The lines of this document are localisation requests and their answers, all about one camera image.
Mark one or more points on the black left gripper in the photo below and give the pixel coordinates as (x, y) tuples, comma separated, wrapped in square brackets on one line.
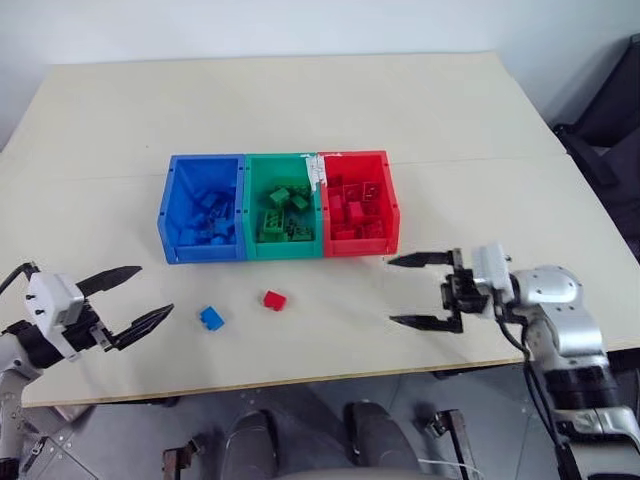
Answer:
[(87, 332)]

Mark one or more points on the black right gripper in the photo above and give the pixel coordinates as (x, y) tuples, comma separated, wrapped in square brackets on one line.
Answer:
[(465, 292)]

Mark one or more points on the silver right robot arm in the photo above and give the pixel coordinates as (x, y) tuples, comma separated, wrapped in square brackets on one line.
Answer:
[(550, 290)]

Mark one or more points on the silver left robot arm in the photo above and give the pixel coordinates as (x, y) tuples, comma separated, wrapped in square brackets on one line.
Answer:
[(20, 350)]

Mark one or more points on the red plastic bin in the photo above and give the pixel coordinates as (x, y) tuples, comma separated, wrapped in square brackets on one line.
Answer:
[(360, 247)]

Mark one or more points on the red toy block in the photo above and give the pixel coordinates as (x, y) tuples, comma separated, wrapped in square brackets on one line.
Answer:
[(353, 192), (372, 191), (357, 211), (336, 207), (371, 231), (274, 300), (343, 233)]

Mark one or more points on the blue toy block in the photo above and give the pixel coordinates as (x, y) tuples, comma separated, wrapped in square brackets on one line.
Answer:
[(212, 318), (223, 228), (217, 240), (189, 236), (209, 200)]

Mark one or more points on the blue plastic bin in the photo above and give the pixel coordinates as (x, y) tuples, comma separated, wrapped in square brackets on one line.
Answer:
[(200, 252)]

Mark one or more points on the green plastic bin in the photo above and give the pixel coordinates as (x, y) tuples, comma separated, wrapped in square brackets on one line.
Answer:
[(285, 251)]

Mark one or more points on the dark rounded shape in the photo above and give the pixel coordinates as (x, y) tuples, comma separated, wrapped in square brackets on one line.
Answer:
[(377, 435), (252, 445)]

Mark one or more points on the white tape strip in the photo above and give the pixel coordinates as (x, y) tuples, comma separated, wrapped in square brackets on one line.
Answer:
[(315, 172)]

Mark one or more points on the dark green toy block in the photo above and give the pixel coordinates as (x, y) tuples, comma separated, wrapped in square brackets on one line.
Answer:
[(299, 190)]

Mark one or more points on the black chair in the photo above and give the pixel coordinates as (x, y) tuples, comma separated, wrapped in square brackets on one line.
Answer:
[(610, 125)]

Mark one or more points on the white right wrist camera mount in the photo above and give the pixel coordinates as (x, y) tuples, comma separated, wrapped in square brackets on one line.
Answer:
[(492, 270)]

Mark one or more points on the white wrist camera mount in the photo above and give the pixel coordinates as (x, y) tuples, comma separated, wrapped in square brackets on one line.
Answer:
[(492, 270), (50, 295)]

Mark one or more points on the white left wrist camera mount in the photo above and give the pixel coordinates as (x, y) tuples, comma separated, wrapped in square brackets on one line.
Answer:
[(50, 295)]

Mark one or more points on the rusty metal table bracket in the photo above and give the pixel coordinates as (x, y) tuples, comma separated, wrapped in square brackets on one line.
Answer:
[(457, 440), (182, 457)]

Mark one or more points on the grey metal base plate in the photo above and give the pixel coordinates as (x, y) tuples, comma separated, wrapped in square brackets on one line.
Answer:
[(52, 457)]

